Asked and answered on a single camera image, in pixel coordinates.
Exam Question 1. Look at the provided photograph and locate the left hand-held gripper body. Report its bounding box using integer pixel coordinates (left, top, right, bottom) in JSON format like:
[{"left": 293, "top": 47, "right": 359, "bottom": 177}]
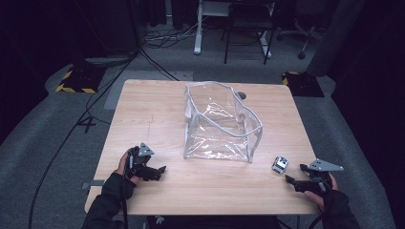
[{"left": 126, "top": 142, "right": 156, "bottom": 179}]

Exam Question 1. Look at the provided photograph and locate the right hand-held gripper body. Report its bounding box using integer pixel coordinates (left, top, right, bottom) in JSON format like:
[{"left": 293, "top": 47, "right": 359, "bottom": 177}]
[{"left": 300, "top": 157, "right": 345, "bottom": 196}]

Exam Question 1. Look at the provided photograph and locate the small white grey toy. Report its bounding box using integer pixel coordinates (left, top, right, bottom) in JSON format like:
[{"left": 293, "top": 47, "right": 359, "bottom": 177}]
[{"left": 271, "top": 156, "right": 289, "bottom": 175}]

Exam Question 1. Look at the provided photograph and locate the clear plastic bag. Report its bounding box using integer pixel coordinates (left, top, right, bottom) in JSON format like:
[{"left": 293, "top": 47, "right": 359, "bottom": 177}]
[{"left": 182, "top": 80, "right": 265, "bottom": 164}]

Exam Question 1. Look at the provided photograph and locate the person's left hand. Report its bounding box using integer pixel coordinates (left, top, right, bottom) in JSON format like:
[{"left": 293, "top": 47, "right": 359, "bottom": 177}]
[{"left": 114, "top": 151, "right": 143, "bottom": 186}]

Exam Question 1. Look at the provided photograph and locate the person's right hand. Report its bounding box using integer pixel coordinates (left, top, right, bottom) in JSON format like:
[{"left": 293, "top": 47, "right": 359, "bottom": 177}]
[{"left": 302, "top": 172, "right": 340, "bottom": 212}]

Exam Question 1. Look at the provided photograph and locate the grey tape strip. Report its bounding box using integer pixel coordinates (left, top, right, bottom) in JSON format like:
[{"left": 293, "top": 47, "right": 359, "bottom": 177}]
[{"left": 81, "top": 179, "right": 105, "bottom": 191}]

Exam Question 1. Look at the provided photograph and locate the black tape cross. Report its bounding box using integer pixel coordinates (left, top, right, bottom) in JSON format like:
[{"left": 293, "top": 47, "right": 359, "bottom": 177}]
[{"left": 75, "top": 116, "right": 96, "bottom": 134}]

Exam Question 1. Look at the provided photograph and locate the black yellow striped stand base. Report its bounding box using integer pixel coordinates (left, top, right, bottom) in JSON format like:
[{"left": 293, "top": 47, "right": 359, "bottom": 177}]
[
  {"left": 281, "top": 71, "right": 325, "bottom": 98},
  {"left": 55, "top": 64, "right": 106, "bottom": 94}
]

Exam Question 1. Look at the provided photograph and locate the grey flat stand base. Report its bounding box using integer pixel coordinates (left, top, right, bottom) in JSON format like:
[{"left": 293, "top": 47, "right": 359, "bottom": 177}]
[{"left": 84, "top": 54, "right": 138, "bottom": 67}]

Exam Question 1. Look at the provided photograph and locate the grey office chair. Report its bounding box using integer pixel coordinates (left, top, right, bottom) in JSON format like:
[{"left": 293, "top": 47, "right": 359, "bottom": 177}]
[{"left": 276, "top": 0, "right": 324, "bottom": 60}]

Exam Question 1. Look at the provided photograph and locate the grey curtain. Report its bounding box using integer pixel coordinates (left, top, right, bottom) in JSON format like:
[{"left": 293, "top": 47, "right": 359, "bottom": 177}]
[{"left": 305, "top": 0, "right": 366, "bottom": 77}]

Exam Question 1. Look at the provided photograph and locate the black metal chair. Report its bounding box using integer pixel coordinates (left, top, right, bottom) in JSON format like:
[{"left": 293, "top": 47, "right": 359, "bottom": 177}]
[{"left": 222, "top": 0, "right": 277, "bottom": 66}]

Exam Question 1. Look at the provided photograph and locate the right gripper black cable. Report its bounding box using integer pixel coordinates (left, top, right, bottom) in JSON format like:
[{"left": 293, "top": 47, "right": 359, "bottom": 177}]
[{"left": 307, "top": 179, "right": 334, "bottom": 229}]

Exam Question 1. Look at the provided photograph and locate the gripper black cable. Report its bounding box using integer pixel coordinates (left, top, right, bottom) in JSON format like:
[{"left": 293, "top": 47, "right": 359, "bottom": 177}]
[
  {"left": 307, "top": 179, "right": 334, "bottom": 229},
  {"left": 118, "top": 151, "right": 135, "bottom": 229}
]

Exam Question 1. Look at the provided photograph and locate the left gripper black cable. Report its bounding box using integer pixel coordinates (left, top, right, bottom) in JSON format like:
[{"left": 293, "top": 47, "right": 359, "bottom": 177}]
[{"left": 118, "top": 151, "right": 135, "bottom": 229}]

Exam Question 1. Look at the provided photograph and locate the long black floor cable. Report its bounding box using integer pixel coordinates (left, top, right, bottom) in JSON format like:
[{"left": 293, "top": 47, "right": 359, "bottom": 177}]
[{"left": 28, "top": 47, "right": 142, "bottom": 229}]

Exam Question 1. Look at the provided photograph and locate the thin black floor cable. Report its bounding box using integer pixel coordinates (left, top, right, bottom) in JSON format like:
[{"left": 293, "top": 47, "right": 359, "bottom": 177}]
[{"left": 139, "top": 47, "right": 180, "bottom": 82}]

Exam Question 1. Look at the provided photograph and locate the bundle of floor cables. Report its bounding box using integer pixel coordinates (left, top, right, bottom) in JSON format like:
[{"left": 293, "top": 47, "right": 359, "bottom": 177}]
[{"left": 141, "top": 15, "right": 211, "bottom": 50}]

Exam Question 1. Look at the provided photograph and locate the white desk frame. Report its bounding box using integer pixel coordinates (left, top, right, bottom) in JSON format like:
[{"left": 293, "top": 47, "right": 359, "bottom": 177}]
[{"left": 193, "top": 0, "right": 276, "bottom": 59}]

